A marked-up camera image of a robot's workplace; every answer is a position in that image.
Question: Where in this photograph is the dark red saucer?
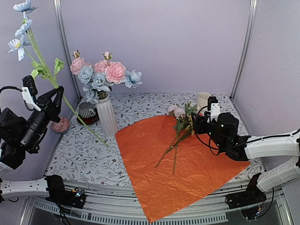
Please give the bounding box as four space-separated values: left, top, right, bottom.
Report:
76 115 99 125

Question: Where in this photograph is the white ribbed ceramic vase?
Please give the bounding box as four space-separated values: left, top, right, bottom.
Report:
96 95 118 136

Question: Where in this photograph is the right aluminium frame post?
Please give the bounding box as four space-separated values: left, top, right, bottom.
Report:
230 0 258 101

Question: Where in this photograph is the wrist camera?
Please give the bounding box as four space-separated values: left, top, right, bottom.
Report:
208 96 220 123
21 75 41 112

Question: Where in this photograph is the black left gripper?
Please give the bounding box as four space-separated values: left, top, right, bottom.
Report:
18 85 65 150

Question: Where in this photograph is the yellow small flower sprig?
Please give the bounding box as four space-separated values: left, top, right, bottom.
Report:
172 115 194 174

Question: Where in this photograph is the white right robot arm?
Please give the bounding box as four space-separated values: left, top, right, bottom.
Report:
192 112 300 204

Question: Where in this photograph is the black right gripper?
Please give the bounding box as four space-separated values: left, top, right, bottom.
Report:
192 111 226 150

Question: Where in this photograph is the pink rose flower stem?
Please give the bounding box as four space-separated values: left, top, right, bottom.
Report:
93 51 127 99

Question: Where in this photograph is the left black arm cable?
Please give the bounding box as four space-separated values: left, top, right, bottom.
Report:
0 86 24 108

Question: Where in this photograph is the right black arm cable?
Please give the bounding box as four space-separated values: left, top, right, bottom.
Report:
193 106 300 157

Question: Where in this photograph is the left aluminium frame post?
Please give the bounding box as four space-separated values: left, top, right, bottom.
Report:
53 0 82 100

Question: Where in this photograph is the blue hydrangea flower stem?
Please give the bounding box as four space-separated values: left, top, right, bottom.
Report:
78 62 142 103

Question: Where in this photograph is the aluminium frame post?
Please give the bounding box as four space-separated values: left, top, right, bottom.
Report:
53 0 82 100
230 0 258 101

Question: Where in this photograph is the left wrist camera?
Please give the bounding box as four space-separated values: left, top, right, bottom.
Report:
21 75 41 112

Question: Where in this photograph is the orange tissue paper sheet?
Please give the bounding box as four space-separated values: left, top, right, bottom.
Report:
116 115 249 222

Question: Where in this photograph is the striped black white cup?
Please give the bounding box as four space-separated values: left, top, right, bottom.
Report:
78 102 96 119

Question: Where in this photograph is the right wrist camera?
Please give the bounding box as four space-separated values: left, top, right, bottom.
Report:
208 96 220 123

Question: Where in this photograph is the floral patterned tablecloth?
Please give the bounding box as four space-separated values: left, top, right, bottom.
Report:
47 93 264 188

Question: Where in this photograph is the aluminium front rail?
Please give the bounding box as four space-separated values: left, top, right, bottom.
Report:
25 181 294 225

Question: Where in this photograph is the cream ceramic mug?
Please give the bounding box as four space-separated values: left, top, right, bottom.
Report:
196 92 211 108

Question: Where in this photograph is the pink patterned ball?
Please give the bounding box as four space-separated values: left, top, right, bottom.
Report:
51 118 70 134

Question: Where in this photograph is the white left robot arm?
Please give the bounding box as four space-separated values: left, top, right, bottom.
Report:
0 86 70 203

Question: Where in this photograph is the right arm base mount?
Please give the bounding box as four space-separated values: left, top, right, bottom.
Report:
225 172 267 220

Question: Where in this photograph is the small blue flower stem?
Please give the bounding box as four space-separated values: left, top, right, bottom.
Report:
7 0 110 148

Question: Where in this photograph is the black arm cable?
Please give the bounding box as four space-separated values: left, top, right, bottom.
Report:
193 106 300 157
0 86 24 108

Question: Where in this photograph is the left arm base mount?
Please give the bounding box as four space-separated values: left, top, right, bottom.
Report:
45 175 86 209

